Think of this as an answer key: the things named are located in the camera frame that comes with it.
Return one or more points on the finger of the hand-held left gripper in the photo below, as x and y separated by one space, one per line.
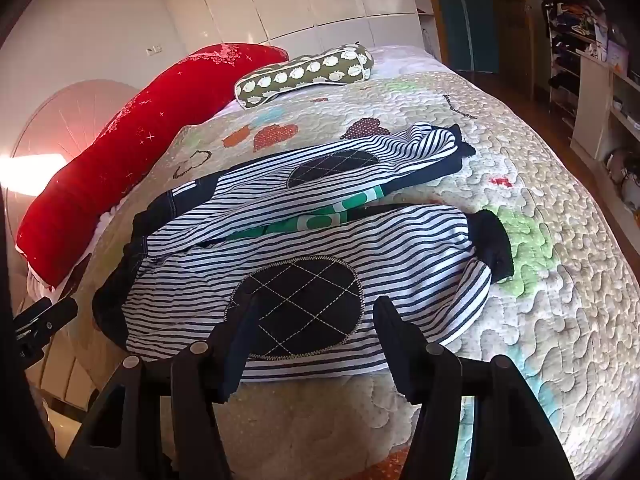
45 317

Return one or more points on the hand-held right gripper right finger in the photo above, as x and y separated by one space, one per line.
395 347

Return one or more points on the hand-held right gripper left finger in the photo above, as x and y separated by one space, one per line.
244 342

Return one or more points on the striped pants with dark patches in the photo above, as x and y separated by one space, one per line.
415 240

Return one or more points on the beige ribbed panel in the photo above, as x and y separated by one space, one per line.
65 380

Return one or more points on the beige quilted bedspread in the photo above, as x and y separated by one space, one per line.
550 285

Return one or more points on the red bolster pillow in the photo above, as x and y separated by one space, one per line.
125 145

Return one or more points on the pink round headboard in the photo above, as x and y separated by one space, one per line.
75 115

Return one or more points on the green patterned pillow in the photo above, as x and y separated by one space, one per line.
300 72

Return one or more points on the white bed sheet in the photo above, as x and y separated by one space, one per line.
410 55

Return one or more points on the white shelf unit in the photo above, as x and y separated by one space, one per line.
595 105

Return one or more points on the dark shoe rack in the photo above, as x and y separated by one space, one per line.
570 50

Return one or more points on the wooden door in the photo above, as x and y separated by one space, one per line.
510 20

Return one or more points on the white wall socket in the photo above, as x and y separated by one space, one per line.
154 50

